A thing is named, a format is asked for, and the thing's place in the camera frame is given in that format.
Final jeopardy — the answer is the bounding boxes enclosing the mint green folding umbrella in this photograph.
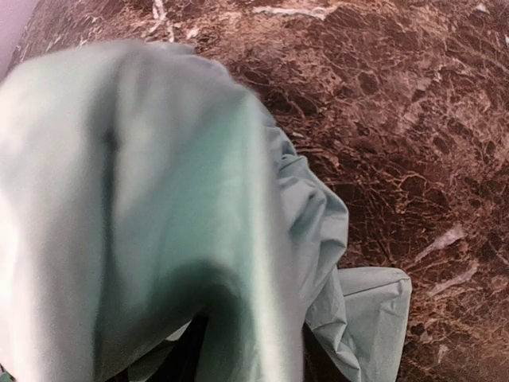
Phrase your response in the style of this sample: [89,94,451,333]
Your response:
[1,41,412,381]

